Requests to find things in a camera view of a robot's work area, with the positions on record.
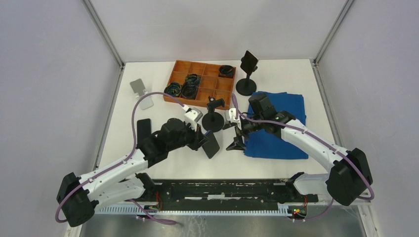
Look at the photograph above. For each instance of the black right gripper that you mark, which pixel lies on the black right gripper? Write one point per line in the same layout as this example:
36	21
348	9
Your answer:
237	144

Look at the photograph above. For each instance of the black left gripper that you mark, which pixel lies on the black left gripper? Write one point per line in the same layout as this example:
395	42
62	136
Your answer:
198	138

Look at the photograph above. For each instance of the black phone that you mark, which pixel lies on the black phone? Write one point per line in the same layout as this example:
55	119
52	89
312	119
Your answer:
249	63
211	146

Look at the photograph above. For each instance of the blue cloth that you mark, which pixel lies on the blue cloth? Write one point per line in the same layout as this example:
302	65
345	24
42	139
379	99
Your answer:
264	145

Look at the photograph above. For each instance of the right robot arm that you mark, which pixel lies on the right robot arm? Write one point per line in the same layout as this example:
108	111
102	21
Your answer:
347	177

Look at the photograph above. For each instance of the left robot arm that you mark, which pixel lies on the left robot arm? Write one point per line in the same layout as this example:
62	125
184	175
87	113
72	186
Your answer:
79	197

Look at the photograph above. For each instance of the black phone under left arm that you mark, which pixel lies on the black phone under left arm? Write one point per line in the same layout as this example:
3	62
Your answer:
143	129

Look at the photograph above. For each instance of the silver metal phone stand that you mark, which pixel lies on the silver metal phone stand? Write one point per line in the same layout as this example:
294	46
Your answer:
140	91

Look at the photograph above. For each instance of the rolled tie front centre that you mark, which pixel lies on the rolled tie front centre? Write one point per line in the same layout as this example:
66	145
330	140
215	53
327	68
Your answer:
189	91

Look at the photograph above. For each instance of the rolled tie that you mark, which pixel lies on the rolled tie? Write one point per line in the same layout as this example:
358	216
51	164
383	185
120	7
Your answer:
189	91
173	89
193	79
226	71

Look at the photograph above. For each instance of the rolled tie front left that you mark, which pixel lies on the rolled tie front left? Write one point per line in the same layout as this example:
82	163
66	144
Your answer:
173	89

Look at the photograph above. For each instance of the wooden compartment tray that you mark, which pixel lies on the wooden compartment tray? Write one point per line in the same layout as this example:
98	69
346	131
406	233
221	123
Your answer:
211	84

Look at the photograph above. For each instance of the rolled tie centre top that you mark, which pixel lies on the rolled tie centre top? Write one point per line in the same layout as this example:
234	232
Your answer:
193	79

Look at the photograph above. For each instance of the rolled tie back right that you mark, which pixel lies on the rolled tie back right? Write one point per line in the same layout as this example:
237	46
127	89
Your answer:
226	71

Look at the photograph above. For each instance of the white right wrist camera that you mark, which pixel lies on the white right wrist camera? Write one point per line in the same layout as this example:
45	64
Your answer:
233	115

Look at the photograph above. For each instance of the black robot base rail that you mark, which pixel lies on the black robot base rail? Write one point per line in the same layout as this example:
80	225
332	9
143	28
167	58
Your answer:
223	195

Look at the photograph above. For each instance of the white toothed cable duct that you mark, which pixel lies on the white toothed cable duct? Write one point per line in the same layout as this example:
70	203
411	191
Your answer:
132	209

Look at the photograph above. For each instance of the aluminium frame post left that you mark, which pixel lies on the aluminium frame post left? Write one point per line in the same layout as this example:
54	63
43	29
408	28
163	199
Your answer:
103	32

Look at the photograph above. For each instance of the aluminium frame post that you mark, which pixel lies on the aluminium frame post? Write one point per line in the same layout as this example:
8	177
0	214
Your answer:
103	32
334	29

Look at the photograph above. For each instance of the aluminium frame post right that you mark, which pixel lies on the aluminium frame post right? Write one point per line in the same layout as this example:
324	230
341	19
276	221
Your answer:
334	29

